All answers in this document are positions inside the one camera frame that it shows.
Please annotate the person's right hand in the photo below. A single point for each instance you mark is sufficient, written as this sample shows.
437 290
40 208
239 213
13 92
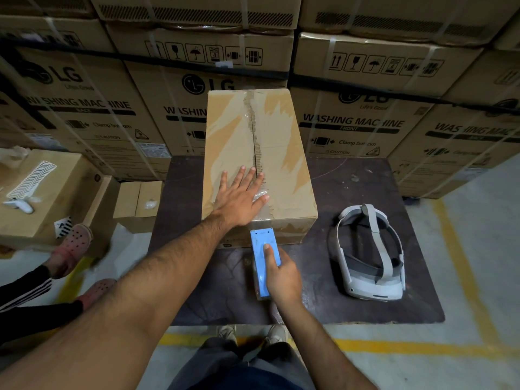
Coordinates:
284 280

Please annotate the person's left hand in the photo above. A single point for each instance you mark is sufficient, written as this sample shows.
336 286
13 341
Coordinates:
237 201

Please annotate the person's right thumb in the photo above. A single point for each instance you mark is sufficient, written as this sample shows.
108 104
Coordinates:
268 257

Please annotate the person's left middle finger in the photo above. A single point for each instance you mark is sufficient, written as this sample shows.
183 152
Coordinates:
250 177

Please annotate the person's left thumb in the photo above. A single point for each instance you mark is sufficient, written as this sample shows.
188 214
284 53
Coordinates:
261 201

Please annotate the person's left little finger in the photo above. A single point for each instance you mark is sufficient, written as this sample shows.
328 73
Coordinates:
224 182

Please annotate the blue handheld device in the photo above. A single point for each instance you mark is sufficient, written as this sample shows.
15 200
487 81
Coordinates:
260 243

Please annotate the taped brown cardboard box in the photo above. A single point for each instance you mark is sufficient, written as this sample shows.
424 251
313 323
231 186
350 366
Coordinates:
260 129

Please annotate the person's right forearm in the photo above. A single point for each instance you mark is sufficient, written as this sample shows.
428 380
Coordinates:
313 345

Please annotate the person's left forearm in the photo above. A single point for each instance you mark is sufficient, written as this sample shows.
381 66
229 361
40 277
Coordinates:
122 304

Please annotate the person's beige shoe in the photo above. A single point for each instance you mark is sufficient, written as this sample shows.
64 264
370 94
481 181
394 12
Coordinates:
276 333
227 333

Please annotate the small plain cardboard box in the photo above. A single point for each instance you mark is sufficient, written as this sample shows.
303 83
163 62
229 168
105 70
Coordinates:
136 205

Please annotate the white VR headset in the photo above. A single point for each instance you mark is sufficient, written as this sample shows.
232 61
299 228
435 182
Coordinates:
380 280

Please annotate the person's dark shorts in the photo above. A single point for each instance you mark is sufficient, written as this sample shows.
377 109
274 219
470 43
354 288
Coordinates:
239 369

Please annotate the stack of printed appliance cartons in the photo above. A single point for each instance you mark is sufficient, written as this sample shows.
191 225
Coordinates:
365 77

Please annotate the large open cardboard box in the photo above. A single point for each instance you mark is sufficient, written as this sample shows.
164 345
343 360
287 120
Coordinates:
61 190

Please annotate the white patterned mesh sheet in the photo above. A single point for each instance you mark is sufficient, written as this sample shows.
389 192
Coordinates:
33 178

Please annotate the white handheld controller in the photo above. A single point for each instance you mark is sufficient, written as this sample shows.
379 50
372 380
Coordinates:
21 205

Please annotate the crumpled clear plastic wrap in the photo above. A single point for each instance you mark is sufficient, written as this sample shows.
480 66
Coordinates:
14 152

